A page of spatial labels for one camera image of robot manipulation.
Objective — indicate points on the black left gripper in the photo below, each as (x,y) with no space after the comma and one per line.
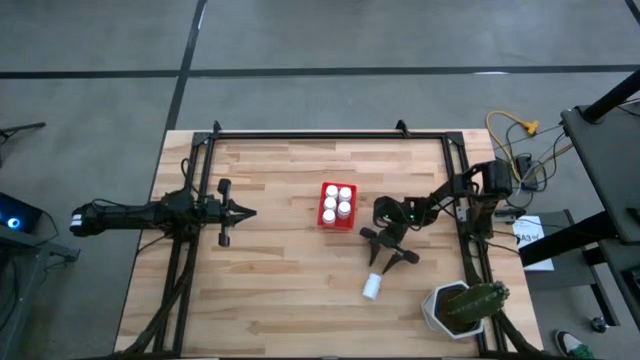
(212,212)

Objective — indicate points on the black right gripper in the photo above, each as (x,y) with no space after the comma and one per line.
(395,237)

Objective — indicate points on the black caster wheel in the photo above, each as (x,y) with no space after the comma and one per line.
(598,325)

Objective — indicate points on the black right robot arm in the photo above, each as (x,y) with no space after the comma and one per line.
(495,177)

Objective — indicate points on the grey metal stand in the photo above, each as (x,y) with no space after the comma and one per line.
(30,247)

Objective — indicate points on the person's shoe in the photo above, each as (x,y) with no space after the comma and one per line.
(566,341)

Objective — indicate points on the black side table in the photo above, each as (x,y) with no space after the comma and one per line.
(610,165)

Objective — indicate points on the black stand pole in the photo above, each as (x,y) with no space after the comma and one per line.
(612,97)

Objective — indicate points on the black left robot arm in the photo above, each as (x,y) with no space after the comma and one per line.
(125,216)

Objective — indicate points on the black stand leg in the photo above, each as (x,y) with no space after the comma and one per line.
(25,128)

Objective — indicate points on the white paper sheet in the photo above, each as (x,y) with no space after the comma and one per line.
(540,264)

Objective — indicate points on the green cactus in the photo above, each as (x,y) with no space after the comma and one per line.
(475,302)

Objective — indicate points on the red plastic basket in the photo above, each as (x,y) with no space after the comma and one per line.
(350,223)

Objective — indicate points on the white hexagonal plant pot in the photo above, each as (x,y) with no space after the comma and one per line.
(429,307)

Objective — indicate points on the black metal table frame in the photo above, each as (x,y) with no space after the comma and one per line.
(325,135)

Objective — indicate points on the black computer with blue light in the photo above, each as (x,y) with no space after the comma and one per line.
(25,212)

